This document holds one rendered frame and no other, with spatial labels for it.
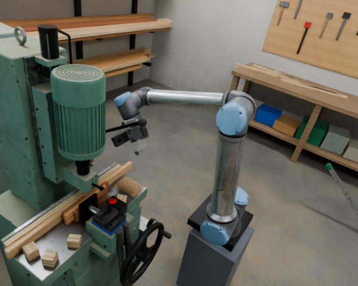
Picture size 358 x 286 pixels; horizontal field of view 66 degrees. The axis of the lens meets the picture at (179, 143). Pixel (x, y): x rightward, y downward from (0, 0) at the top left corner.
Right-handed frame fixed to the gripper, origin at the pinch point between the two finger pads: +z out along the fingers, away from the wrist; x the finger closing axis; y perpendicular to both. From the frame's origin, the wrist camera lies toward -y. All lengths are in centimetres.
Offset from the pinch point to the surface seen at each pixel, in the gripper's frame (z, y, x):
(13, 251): 17, -51, 18
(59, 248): 12.6, -38.8, 26.3
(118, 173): -24.8, -15.1, 17.6
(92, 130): 11.7, -8.7, -9.6
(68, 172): -4.1, -29.1, 3.5
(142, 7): -349, 56, -127
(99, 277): -8, -40, 56
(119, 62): -279, -6, -58
